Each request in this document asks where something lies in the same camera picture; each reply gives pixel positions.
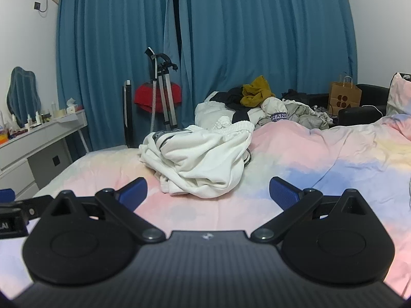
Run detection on black wall socket with cable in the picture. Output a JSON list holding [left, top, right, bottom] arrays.
[[33, 0, 49, 16]]

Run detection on brown paper bag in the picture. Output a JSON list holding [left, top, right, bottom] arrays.
[[328, 74, 363, 116]]

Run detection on white puffy jacket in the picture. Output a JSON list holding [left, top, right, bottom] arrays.
[[194, 91, 257, 126]]

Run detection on pastel tie-dye duvet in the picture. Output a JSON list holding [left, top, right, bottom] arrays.
[[0, 112, 411, 299]]

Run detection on blue framed mirror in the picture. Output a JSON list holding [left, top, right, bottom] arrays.
[[7, 67, 42, 128]]

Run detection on blue curtain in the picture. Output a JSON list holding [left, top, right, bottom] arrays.
[[164, 0, 358, 118], [56, 0, 182, 153]]

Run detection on white pants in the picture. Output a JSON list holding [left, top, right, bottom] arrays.
[[138, 118, 256, 199]]

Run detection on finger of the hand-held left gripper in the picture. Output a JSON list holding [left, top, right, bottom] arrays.
[[0, 189, 53, 215]]

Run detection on mustard yellow garment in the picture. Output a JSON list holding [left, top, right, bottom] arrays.
[[241, 75, 277, 108]]

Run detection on pile of mixed clothes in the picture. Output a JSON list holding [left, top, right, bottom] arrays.
[[257, 98, 335, 131]]

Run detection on pastel tie-dye pillow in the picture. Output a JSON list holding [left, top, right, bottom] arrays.
[[385, 72, 411, 118]]

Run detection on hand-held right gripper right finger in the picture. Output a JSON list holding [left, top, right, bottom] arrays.
[[250, 176, 365, 244]]

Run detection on black bedside cabinet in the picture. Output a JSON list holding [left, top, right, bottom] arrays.
[[308, 83, 391, 126]]

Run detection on black garment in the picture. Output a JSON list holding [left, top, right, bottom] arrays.
[[210, 86, 255, 123]]

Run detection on black bag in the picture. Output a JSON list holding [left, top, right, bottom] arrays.
[[281, 88, 309, 104]]

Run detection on white tissue box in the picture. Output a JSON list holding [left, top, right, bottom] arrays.
[[66, 98, 85, 115]]

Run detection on red cloth item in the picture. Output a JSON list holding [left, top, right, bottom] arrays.
[[134, 82, 182, 113]]

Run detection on white dressing desk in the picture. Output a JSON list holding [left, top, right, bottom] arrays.
[[0, 109, 89, 200]]

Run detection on garment steamer stand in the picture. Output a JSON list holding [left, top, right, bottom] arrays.
[[144, 47, 179, 131]]

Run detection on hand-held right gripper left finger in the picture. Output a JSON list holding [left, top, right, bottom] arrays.
[[48, 177, 167, 243]]

